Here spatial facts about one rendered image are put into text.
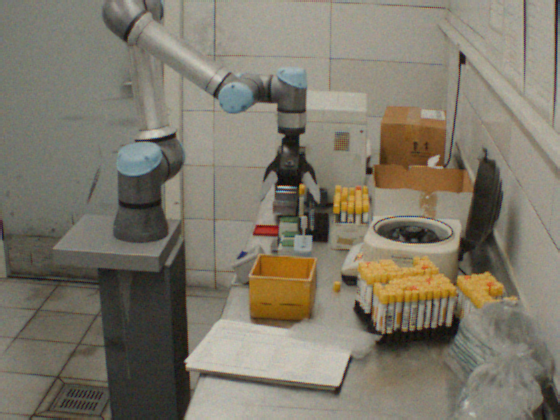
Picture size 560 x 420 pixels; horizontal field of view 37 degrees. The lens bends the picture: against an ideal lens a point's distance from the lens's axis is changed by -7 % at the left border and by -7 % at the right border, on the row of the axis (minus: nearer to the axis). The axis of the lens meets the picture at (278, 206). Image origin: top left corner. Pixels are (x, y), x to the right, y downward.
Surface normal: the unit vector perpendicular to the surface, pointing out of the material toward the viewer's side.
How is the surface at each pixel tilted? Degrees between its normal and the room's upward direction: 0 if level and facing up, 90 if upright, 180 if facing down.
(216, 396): 0
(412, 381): 0
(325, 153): 90
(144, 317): 90
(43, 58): 90
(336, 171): 90
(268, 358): 1
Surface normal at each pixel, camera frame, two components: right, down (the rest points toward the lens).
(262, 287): -0.14, 0.30
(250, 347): 0.03, -0.95
